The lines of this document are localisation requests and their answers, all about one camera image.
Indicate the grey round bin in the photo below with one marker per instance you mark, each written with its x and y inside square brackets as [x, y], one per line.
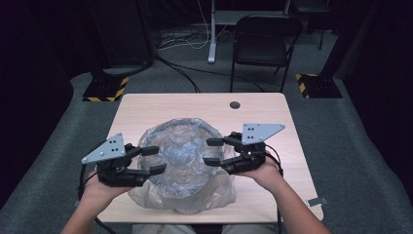
[212, 130]

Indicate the clear plastic bag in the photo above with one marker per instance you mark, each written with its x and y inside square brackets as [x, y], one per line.
[181, 152]

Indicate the black folding chair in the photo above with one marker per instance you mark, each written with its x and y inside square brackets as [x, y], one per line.
[263, 45]

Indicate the person's left hand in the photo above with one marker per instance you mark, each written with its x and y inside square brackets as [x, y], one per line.
[100, 188]

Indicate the black yellow striped stand base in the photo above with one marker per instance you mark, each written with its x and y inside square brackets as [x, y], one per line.
[319, 86]
[104, 89]

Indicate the black curtain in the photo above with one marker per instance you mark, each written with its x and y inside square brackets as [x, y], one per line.
[380, 81]
[29, 97]

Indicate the person's light trousers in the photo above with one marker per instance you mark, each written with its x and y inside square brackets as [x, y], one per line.
[146, 229]

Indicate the grey tape strip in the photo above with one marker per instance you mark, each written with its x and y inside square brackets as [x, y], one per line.
[317, 202]

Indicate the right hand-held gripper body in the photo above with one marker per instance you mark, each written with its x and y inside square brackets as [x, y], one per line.
[248, 156]

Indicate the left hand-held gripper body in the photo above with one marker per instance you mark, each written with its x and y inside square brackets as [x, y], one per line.
[113, 169]

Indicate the person's right hand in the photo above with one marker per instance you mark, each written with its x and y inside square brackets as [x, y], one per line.
[264, 174]

